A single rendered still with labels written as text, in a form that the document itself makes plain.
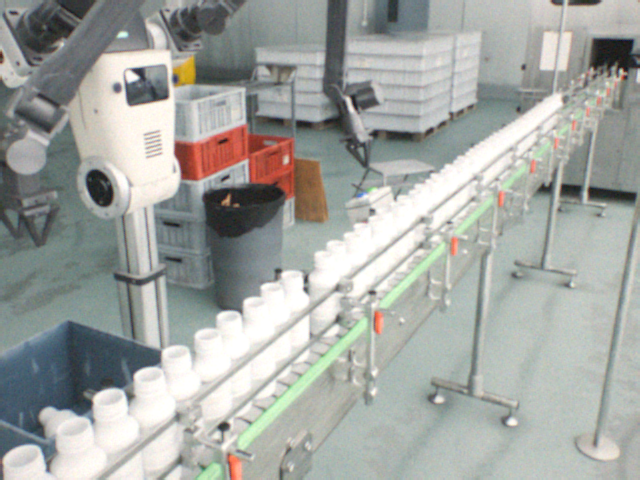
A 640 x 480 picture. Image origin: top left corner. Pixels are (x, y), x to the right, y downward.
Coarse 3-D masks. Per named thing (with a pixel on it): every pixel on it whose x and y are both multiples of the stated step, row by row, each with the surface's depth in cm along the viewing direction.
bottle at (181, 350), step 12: (168, 348) 88; (180, 348) 88; (168, 360) 85; (180, 360) 86; (168, 372) 86; (180, 372) 86; (192, 372) 88; (168, 384) 86; (180, 384) 86; (192, 384) 87; (180, 396) 86; (192, 396) 87; (180, 432) 88; (180, 444) 89
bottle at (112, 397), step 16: (96, 400) 77; (112, 400) 79; (96, 416) 77; (112, 416) 76; (128, 416) 79; (96, 432) 77; (112, 432) 77; (128, 432) 77; (112, 448) 76; (128, 448) 78; (128, 464) 78
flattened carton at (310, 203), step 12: (300, 168) 475; (312, 168) 470; (300, 180) 481; (312, 180) 476; (300, 192) 487; (312, 192) 481; (324, 192) 480; (300, 204) 492; (312, 204) 487; (324, 204) 487; (300, 216) 497; (312, 216) 492; (324, 216) 490
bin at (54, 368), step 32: (64, 320) 141; (0, 352) 128; (32, 352) 135; (64, 352) 142; (96, 352) 140; (128, 352) 134; (160, 352) 129; (0, 384) 129; (32, 384) 136; (64, 384) 144; (96, 384) 143; (128, 384) 118; (0, 416) 131; (32, 416) 138; (0, 448) 110
